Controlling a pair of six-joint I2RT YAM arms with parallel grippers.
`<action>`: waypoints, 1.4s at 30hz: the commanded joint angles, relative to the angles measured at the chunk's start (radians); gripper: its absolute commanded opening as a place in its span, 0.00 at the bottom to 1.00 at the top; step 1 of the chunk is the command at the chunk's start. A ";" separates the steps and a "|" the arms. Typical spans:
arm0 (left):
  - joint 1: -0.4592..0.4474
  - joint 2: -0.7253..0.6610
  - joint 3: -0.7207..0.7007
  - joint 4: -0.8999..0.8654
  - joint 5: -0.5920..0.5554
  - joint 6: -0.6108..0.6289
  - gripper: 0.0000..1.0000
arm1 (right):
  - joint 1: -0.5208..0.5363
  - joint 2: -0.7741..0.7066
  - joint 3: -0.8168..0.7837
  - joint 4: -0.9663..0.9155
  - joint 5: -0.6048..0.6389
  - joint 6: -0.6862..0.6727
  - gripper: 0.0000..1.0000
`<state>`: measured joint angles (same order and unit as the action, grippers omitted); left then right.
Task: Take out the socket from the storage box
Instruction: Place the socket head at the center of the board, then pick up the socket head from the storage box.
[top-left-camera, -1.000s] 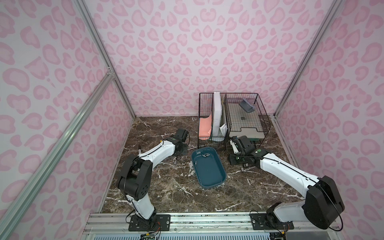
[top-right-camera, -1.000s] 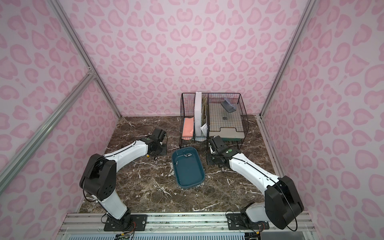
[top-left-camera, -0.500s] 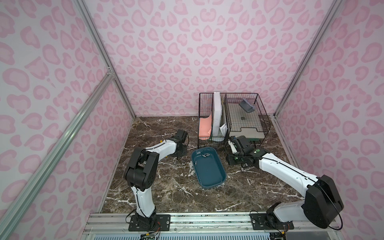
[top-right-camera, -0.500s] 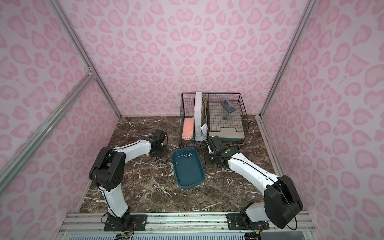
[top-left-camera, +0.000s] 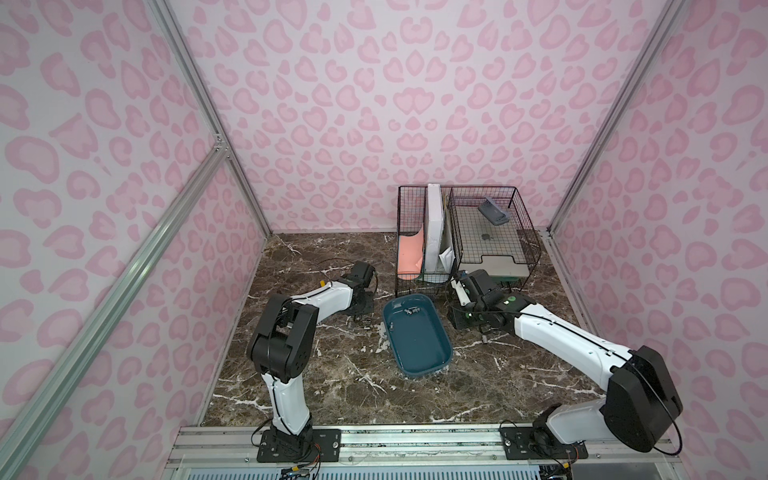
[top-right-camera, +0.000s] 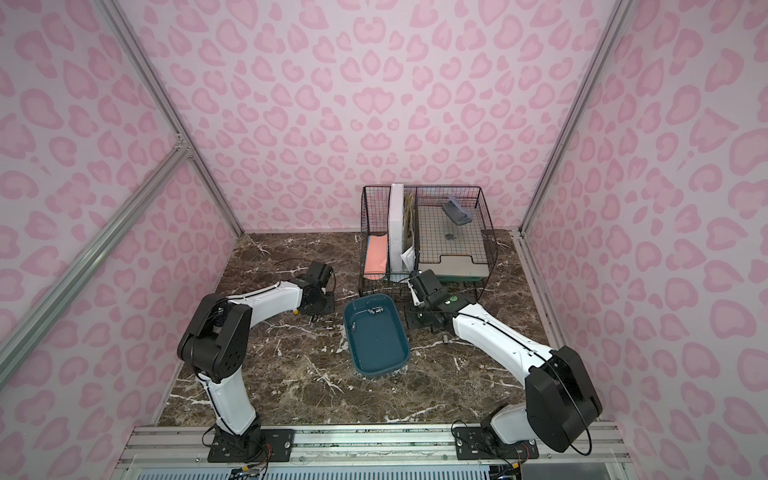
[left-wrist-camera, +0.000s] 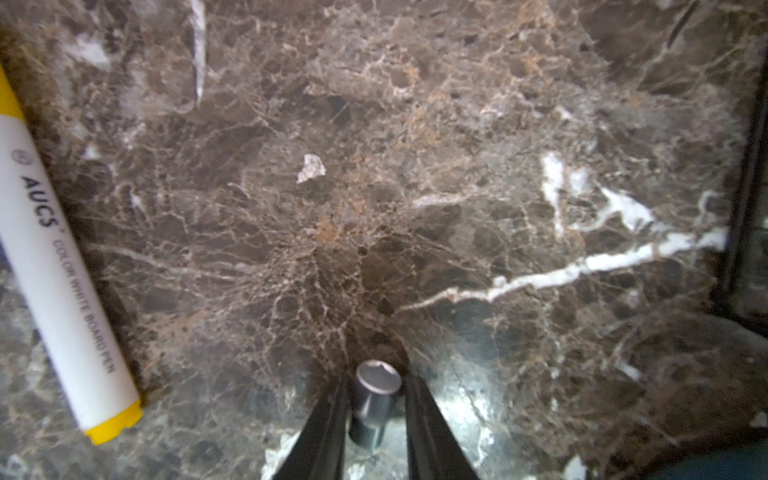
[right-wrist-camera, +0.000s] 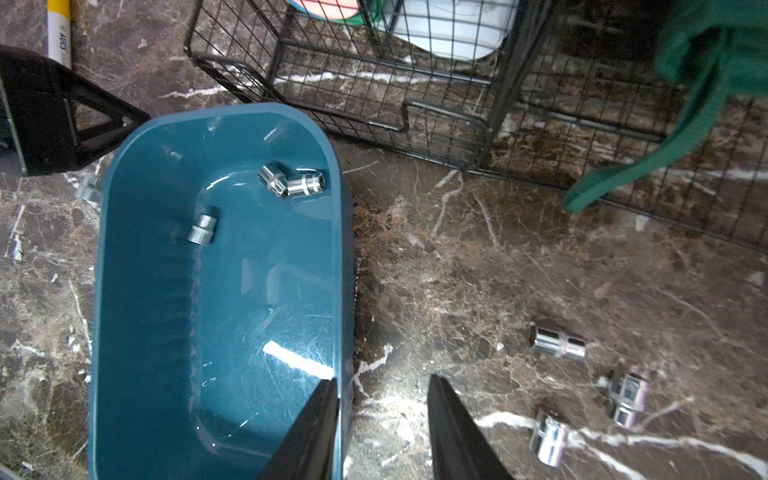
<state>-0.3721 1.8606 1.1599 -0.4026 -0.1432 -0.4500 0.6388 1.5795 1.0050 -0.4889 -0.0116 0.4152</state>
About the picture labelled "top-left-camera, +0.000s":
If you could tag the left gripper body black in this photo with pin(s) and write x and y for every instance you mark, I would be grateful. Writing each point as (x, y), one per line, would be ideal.
(363, 303)

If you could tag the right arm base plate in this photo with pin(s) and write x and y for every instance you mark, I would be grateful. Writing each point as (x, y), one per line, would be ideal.
(537, 443)

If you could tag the teal plastic storage box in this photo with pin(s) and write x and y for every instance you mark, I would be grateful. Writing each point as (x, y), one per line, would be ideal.
(418, 339)

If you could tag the grey stapler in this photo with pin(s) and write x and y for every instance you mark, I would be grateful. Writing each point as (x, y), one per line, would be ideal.
(493, 213)

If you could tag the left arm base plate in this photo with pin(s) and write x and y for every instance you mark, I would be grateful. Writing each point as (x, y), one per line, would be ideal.
(276, 446)

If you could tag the aluminium mounting rail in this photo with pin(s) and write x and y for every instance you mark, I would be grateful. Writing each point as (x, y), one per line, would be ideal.
(410, 451)

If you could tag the black wire mesh organizer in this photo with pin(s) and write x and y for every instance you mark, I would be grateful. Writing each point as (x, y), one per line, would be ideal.
(446, 231)

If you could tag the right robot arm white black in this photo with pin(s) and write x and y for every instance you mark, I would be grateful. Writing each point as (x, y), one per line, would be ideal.
(640, 402)

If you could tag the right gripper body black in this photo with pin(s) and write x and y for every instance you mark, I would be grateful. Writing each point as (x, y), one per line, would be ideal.
(459, 312)

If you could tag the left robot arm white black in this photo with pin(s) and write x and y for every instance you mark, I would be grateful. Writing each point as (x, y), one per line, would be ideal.
(281, 344)

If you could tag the pink folder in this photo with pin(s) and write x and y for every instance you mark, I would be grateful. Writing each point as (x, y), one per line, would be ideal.
(410, 256)

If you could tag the white document binder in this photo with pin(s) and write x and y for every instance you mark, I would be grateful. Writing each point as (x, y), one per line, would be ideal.
(433, 271)

